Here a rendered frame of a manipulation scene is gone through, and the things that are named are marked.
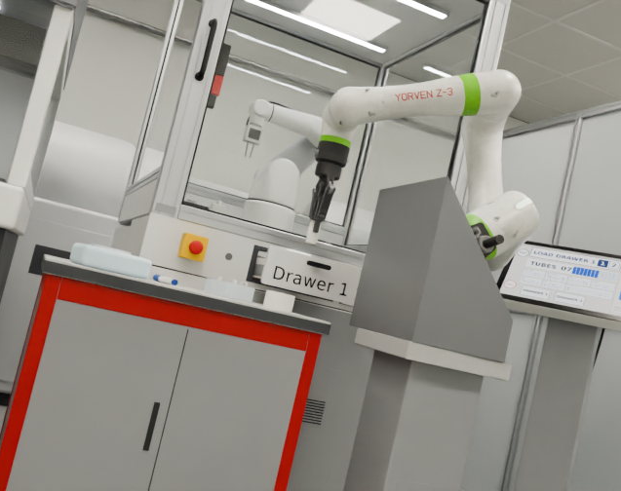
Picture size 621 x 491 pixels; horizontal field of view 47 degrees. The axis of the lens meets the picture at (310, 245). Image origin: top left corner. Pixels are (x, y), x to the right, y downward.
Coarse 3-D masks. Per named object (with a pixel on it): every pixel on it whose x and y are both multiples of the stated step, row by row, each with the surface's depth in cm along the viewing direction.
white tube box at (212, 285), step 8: (208, 280) 194; (216, 280) 190; (208, 288) 193; (216, 288) 189; (224, 288) 185; (232, 288) 186; (240, 288) 187; (248, 288) 188; (232, 296) 186; (240, 296) 187; (248, 296) 189
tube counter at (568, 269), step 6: (564, 264) 247; (564, 270) 244; (570, 270) 244; (576, 270) 243; (582, 270) 243; (588, 270) 242; (594, 270) 242; (600, 270) 241; (588, 276) 240; (594, 276) 240; (600, 276) 239; (606, 276) 239; (612, 276) 238
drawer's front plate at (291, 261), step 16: (272, 256) 202; (288, 256) 203; (304, 256) 205; (272, 272) 202; (304, 272) 205; (320, 272) 207; (336, 272) 209; (352, 272) 210; (288, 288) 203; (304, 288) 205; (336, 288) 209; (352, 288) 210
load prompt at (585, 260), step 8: (536, 248) 255; (536, 256) 252; (544, 256) 251; (552, 256) 251; (560, 256) 250; (568, 256) 249; (576, 256) 248; (584, 256) 248; (592, 256) 247; (584, 264) 245; (592, 264) 244; (600, 264) 243; (608, 264) 243; (616, 264) 242
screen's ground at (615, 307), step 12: (516, 252) 256; (576, 252) 250; (516, 264) 251; (528, 264) 250; (540, 264) 249; (552, 264) 248; (576, 264) 246; (516, 276) 247; (576, 276) 241; (504, 288) 243; (516, 288) 242; (540, 300) 236; (552, 300) 235; (588, 300) 232; (600, 300) 231; (612, 300) 230; (600, 312) 227; (612, 312) 226
